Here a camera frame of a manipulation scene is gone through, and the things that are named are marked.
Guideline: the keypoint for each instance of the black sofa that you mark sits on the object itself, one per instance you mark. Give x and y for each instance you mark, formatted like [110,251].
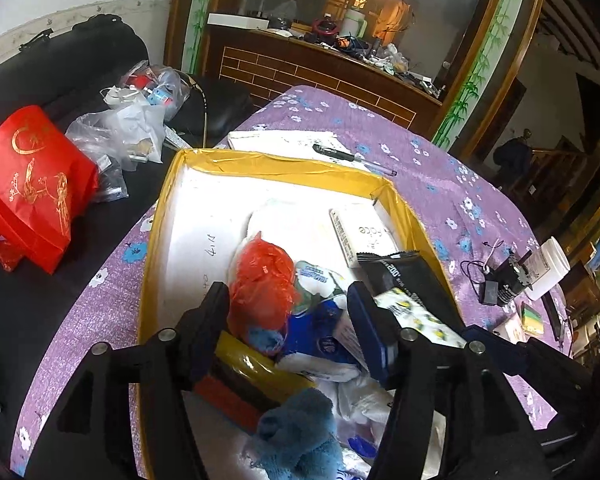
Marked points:
[45,70]

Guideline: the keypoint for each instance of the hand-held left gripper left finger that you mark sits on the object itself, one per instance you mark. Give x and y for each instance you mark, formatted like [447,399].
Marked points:
[212,320]

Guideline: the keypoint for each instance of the blue-grey towel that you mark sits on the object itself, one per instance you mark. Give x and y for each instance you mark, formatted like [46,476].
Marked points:
[295,435]

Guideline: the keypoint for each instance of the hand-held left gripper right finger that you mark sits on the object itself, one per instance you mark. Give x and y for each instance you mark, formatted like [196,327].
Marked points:
[375,345]

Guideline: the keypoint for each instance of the black motor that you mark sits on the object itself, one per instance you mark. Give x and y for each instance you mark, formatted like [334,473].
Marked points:
[510,285]

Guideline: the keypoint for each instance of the white soap box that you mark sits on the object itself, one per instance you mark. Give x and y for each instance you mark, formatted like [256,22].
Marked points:
[365,235]

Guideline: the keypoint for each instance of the black pen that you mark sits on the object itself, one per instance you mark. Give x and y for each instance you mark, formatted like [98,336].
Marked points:
[335,151]

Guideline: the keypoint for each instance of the white notebook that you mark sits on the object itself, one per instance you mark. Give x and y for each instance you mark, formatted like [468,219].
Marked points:
[270,140]

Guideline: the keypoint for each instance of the white plastic jar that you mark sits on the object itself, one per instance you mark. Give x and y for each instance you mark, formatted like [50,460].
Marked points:
[550,270]

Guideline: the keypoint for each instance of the wooden glass cabinet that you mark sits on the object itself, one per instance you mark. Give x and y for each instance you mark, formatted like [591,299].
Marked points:
[300,75]

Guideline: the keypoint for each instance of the yellow-taped white box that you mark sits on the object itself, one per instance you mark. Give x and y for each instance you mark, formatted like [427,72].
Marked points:
[195,220]

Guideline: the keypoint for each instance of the clear plastic bag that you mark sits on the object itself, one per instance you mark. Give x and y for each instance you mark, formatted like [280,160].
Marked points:
[155,85]

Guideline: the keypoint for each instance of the zip bag of coloured sponges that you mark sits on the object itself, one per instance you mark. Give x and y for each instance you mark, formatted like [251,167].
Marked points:
[240,375]

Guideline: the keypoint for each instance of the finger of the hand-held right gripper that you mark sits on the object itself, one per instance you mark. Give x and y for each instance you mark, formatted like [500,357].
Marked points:
[495,347]

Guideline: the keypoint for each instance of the small red plastic bag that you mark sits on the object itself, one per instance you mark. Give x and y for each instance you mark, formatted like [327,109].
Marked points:
[2,255]

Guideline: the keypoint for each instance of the red gift bag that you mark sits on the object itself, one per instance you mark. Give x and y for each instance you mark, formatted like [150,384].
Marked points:
[30,185]

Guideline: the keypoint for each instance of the blue floral tissue pack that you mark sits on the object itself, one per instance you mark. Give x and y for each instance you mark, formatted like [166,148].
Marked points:
[320,345]

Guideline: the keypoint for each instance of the wooden staircase railing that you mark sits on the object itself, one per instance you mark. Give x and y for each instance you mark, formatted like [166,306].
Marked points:
[555,170]

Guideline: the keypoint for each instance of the green yellow sponge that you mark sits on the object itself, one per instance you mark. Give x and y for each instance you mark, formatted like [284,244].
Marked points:
[532,322]

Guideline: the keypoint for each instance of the purple floral tablecloth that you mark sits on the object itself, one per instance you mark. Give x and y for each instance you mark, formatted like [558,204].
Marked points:
[430,170]

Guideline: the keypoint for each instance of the black tissue pack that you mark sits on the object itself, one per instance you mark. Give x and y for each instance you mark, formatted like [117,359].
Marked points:
[395,275]

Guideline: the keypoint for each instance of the lemon print tissue pack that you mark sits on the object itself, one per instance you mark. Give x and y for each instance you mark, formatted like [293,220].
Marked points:
[420,320]

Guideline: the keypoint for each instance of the wooden sideboard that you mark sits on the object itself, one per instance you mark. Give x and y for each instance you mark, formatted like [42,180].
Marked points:
[595,270]

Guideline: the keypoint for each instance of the white plastic bag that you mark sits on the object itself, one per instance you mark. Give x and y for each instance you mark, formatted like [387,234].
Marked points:
[115,130]

